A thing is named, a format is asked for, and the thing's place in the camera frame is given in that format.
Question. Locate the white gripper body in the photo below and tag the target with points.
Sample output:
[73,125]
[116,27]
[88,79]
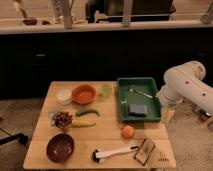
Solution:
[167,102]

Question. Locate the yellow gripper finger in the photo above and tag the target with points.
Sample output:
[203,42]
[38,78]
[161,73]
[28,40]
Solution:
[167,114]

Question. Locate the grey blue sponge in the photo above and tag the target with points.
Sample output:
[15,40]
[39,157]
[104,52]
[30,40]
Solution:
[137,109]

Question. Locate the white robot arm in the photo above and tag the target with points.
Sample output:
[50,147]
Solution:
[184,81]

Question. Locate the metal spoon in tray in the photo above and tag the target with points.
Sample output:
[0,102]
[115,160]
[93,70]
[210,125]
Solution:
[136,91]

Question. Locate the green plastic tray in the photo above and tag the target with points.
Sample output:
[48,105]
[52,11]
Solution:
[125,98]

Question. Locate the wooden box with black rim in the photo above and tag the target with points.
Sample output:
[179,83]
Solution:
[143,154]

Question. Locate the orange fruit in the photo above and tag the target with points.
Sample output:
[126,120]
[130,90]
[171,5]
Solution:
[127,132]

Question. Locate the light green cup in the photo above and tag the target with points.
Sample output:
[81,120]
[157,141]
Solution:
[106,90]

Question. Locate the white dish brush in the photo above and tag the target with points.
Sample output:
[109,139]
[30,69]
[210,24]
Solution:
[99,156]

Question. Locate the orange bowl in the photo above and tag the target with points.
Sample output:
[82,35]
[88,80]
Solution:
[83,94]

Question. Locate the green chili pepper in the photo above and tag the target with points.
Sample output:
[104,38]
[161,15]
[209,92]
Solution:
[86,111]

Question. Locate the yellow corn cob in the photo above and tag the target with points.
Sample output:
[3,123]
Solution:
[78,123]

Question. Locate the white cup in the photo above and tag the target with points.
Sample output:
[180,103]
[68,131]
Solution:
[63,96]

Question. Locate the bunch of brown grapes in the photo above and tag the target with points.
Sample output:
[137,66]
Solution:
[62,120]

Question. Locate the dark maroon bowl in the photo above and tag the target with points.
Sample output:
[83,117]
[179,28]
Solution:
[60,148]

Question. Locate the dark chair in background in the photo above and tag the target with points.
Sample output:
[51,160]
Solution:
[137,10]

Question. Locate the black chair leg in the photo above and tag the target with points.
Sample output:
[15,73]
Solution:
[20,137]

